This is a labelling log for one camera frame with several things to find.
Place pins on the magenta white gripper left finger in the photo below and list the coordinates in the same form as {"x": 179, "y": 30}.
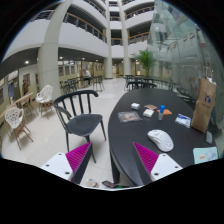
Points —
{"x": 70, "y": 166}

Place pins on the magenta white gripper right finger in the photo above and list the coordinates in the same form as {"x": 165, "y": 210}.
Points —
{"x": 153, "y": 166}

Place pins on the white computer mouse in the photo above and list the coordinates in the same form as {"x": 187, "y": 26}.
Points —
{"x": 161, "y": 139}

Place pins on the black phone on floor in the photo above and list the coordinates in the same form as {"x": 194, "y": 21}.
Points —
{"x": 109, "y": 184}

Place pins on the light blue notebook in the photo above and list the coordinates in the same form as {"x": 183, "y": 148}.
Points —
{"x": 205, "y": 154}

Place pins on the black round table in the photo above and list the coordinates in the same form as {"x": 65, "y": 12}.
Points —
{"x": 123, "y": 135}

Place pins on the blue white tissue packet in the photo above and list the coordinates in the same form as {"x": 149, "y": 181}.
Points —
{"x": 183, "y": 120}

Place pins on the white eraser block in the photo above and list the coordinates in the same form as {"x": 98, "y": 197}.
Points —
{"x": 148, "y": 113}

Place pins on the orange paper card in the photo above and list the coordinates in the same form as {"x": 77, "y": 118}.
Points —
{"x": 165, "y": 112}

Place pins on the black wooden chair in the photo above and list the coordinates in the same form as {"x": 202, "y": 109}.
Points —
{"x": 82, "y": 124}

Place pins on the grey small card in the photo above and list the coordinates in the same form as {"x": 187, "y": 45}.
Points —
{"x": 209, "y": 137}

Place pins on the clear plastic snack packet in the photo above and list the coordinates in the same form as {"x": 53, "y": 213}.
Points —
{"x": 130, "y": 116}

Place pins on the blue capped glue stick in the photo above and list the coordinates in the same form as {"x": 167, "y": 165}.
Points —
{"x": 161, "y": 110}

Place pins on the brown small card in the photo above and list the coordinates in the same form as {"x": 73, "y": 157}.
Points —
{"x": 151, "y": 107}

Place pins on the small white box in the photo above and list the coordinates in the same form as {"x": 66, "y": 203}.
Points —
{"x": 135, "y": 106}

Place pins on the white lattice chair far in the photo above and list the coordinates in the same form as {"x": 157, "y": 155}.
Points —
{"x": 44, "y": 98}

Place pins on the white lattice chair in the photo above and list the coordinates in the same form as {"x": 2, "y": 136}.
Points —
{"x": 14, "y": 117}
{"x": 44, "y": 98}

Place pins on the white lattice chair near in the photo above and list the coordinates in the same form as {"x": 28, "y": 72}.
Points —
{"x": 14, "y": 117}

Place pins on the light wooden table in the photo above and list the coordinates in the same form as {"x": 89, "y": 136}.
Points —
{"x": 20, "y": 101}

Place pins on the brown paper bag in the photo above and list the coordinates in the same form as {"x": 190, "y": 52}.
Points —
{"x": 205, "y": 101}

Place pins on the black bar stool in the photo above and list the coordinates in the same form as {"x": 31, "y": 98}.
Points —
{"x": 98, "y": 81}

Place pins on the seated person in white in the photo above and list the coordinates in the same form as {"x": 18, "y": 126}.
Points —
{"x": 87, "y": 76}

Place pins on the green potted palm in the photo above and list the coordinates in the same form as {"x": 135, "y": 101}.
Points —
{"x": 146, "y": 59}

